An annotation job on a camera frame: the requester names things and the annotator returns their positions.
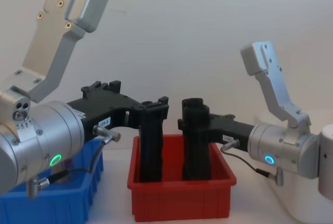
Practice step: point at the red plastic bin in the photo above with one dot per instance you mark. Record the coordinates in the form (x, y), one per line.
(169, 203)

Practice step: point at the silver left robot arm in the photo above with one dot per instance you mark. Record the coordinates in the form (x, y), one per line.
(39, 135)

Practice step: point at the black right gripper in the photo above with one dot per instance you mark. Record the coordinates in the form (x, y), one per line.
(231, 130)

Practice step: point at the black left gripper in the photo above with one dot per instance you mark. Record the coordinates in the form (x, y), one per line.
(109, 107)

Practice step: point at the blue plastic bin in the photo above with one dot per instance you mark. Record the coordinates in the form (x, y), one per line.
(52, 208)

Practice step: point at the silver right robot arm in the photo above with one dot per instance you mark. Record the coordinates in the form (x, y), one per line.
(273, 143)

